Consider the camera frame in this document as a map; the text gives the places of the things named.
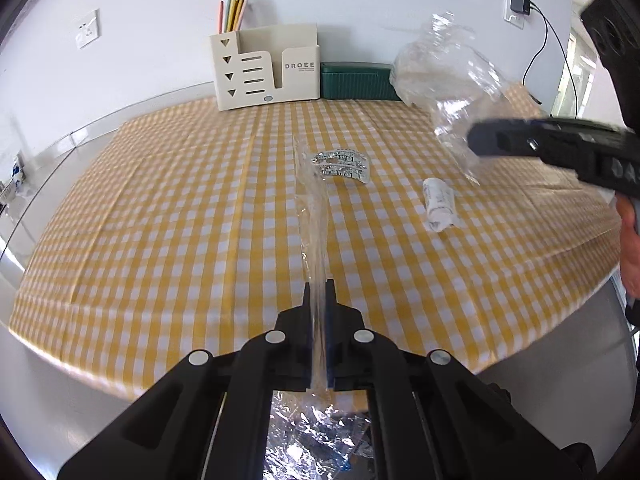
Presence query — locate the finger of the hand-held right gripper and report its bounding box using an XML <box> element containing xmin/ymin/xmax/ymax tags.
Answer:
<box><xmin>467</xmin><ymin>121</ymin><xmax>640</xmax><ymax>193</ymax></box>
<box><xmin>492</xmin><ymin>118</ymin><xmax>638</xmax><ymax>136</ymax></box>

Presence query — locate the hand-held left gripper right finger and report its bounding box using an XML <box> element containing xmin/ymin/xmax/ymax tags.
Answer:
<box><xmin>324</xmin><ymin>279</ymin><xmax>598</xmax><ymax>480</ymax></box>

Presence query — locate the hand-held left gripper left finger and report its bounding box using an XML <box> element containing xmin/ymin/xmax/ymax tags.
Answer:
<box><xmin>57</xmin><ymin>281</ymin><xmax>316</xmax><ymax>480</ymax></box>

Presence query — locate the clear plastic film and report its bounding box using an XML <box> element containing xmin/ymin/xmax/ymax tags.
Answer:
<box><xmin>267</xmin><ymin>134</ymin><xmax>373</xmax><ymax>480</ymax></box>

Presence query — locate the clear plastic wrap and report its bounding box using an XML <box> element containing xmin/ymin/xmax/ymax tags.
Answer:
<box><xmin>389</xmin><ymin>10</ymin><xmax>506</xmax><ymax>186</ymax></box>

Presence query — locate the person's right hand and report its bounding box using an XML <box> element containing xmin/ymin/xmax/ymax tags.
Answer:
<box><xmin>615</xmin><ymin>194</ymin><xmax>640</xmax><ymax>306</ymax></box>

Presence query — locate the silver blister pack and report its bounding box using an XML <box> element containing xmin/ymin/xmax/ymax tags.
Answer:
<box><xmin>310</xmin><ymin>148</ymin><xmax>368</xmax><ymax>167</ymax></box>
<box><xmin>320</xmin><ymin>162</ymin><xmax>371</xmax><ymax>185</ymax></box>

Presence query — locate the yellow checked tablecloth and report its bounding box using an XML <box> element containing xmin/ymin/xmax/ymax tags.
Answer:
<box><xmin>9</xmin><ymin>85</ymin><xmax>623</xmax><ymax>403</ymax></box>

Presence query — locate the dark green ribbed box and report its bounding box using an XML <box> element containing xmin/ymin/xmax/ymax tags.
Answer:
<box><xmin>320</xmin><ymin>61</ymin><xmax>401</xmax><ymax>102</ymax></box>

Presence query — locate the beige desk organizer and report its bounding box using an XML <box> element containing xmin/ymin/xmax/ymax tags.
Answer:
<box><xmin>209</xmin><ymin>22</ymin><xmax>321</xmax><ymax>112</ymax></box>

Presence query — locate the small blue white item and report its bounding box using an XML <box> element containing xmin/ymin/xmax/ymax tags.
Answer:
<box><xmin>10</xmin><ymin>155</ymin><xmax>29</xmax><ymax>197</ymax></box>

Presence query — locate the black cable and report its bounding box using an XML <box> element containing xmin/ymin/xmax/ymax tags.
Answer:
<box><xmin>542</xmin><ymin>15</ymin><xmax>583</xmax><ymax>121</ymax></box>
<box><xmin>521</xmin><ymin>4</ymin><xmax>550</xmax><ymax>107</ymax></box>

